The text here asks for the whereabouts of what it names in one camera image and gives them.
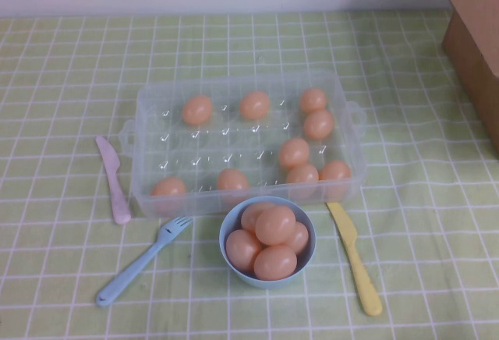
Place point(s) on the orange plastic egg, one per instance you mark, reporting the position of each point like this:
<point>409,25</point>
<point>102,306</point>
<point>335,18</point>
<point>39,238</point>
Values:
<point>335,172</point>
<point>301,238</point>
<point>242,250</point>
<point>294,152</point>
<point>275,263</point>
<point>302,176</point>
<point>319,124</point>
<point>232,180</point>
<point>197,109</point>
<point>313,100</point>
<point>255,104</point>
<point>275,225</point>
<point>249,215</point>
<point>168,188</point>

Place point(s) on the clear plastic egg box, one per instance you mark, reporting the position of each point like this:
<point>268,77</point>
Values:
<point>234,141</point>

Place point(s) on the brown cardboard box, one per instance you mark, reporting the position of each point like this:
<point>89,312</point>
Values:
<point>475,43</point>

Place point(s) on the light blue bowl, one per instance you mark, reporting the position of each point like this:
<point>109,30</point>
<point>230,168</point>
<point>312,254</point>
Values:
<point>249,280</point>

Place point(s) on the pink plastic knife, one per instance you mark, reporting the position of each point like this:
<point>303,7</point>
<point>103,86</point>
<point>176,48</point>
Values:
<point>115,184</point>

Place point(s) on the yellow plastic knife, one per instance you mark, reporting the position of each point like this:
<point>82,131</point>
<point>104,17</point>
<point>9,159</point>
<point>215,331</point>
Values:
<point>356,262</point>

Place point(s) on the light blue plastic fork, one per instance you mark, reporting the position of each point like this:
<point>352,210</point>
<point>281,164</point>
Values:
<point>132,270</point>

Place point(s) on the green checkered tablecloth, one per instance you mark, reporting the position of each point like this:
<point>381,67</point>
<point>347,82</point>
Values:
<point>58,82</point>

